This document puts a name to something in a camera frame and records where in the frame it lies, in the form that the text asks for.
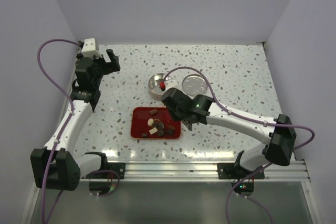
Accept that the brown rectangular chocolate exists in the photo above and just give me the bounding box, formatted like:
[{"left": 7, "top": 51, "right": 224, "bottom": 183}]
[{"left": 150, "top": 109, "right": 158, "bottom": 115}]

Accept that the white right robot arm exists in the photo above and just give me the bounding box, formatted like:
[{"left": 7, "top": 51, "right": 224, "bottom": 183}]
[{"left": 161, "top": 88, "right": 296, "bottom": 178}]

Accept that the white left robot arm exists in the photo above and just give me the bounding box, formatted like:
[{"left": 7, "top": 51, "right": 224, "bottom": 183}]
[{"left": 30, "top": 49, "right": 120, "bottom": 191}]

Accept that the dark striped centre chocolate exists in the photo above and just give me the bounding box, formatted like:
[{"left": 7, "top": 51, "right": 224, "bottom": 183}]
[{"left": 154, "top": 120, "right": 161, "bottom": 126}]

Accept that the dark oval chocolate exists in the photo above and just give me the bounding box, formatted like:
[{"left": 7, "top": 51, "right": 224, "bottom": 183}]
[{"left": 157, "top": 130, "right": 165, "bottom": 137}]

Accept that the white round chocolate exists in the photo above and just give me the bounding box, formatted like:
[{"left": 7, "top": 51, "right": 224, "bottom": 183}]
[{"left": 148, "top": 119, "right": 154, "bottom": 126}]

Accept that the white rectangular chocolate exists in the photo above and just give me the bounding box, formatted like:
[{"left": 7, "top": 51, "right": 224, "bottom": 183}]
[{"left": 149, "top": 128, "right": 158, "bottom": 135}]

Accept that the round metal tin lid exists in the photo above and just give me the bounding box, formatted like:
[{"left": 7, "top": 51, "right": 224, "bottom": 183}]
[{"left": 182, "top": 74, "right": 207, "bottom": 96}]

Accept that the red rectangular tray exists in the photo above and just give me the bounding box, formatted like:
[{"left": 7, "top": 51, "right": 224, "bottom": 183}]
[{"left": 131, "top": 107, "right": 182, "bottom": 140}]

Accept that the round metal tin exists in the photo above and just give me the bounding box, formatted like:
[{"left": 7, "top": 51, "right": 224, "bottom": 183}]
[{"left": 148, "top": 73, "right": 173, "bottom": 101}]

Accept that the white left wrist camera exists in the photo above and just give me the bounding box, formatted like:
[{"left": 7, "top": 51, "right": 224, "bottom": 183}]
[{"left": 81, "top": 38, "right": 101, "bottom": 58}]

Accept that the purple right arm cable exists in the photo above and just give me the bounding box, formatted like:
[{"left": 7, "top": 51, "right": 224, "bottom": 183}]
[{"left": 159, "top": 66, "right": 316, "bottom": 224}]

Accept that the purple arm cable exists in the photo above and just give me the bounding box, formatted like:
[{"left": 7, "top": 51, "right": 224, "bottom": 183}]
[
  {"left": 36, "top": 38, "right": 121, "bottom": 224},
  {"left": 159, "top": 66, "right": 316, "bottom": 224}
]

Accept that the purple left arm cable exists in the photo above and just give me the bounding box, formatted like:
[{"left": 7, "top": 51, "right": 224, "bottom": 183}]
[{"left": 36, "top": 38, "right": 121, "bottom": 224}]

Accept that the black right base bracket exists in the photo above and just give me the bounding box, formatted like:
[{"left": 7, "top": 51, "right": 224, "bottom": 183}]
[{"left": 217, "top": 151, "right": 262, "bottom": 180}]

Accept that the black base bracket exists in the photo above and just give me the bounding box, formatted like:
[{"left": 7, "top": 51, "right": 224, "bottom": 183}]
[
  {"left": 217, "top": 151, "right": 262, "bottom": 180},
  {"left": 85, "top": 152, "right": 125, "bottom": 180}
]

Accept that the aluminium mounting rail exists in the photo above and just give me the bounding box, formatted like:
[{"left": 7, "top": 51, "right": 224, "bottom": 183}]
[{"left": 123, "top": 161, "right": 310, "bottom": 182}]

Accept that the black left base bracket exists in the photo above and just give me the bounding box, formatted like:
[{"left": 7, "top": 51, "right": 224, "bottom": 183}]
[{"left": 85, "top": 152, "right": 125, "bottom": 180}]

